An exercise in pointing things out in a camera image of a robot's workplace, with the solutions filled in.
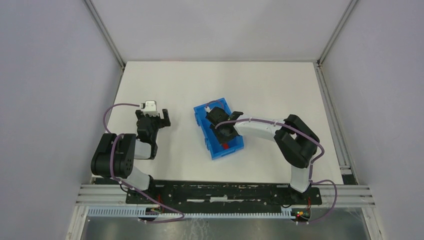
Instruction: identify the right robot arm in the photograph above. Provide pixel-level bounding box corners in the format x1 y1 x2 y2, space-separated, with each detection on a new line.
205 106 325 194

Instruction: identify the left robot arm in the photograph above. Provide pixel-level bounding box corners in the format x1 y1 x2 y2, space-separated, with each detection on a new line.
90 108 171 191

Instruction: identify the blue plastic storage bin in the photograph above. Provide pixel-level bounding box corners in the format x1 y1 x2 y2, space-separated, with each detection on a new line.
193 98 244 160

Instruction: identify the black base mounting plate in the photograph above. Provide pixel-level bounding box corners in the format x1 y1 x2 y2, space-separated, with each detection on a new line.
145 180 323 214

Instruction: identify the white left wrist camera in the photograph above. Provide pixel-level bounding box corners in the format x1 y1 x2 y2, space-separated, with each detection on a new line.
140 100 160 117

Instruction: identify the aluminium front frame rail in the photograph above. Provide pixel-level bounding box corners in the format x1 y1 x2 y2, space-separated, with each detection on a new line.
76 184 376 208

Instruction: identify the white slotted cable duct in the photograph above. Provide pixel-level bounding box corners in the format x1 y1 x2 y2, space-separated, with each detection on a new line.
87 206 295 220

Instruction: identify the left corner aluminium post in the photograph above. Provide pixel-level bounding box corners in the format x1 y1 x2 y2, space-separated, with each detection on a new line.
82 0 126 71

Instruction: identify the corner aluminium post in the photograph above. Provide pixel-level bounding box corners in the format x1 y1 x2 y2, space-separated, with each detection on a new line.
316 0 360 66
82 0 126 71

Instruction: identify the right corner aluminium post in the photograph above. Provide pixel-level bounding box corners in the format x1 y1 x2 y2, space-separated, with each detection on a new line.
316 0 360 66

